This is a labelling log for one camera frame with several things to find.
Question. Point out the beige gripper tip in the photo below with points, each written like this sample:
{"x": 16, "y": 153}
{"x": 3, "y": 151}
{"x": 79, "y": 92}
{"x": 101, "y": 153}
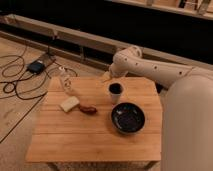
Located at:
{"x": 106, "y": 76}

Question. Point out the dark ceramic bowl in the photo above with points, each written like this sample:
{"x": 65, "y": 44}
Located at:
{"x": 128, "y": 118}

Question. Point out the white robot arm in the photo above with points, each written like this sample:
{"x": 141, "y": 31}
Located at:
{"x": 187, "y": 121}

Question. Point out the clear plastic bottle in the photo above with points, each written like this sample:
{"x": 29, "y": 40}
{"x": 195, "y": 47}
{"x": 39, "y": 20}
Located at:
{"x": 65, "y": 80}

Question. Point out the brown sausage piece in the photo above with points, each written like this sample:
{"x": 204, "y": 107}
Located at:
{"x": 88, "y": 109}

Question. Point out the blue power adapter box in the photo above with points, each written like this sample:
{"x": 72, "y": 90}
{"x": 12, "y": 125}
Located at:
{"x": 36, "y": 67}

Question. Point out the wooden table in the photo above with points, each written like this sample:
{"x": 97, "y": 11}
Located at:
{"x": 79, "y": 137}

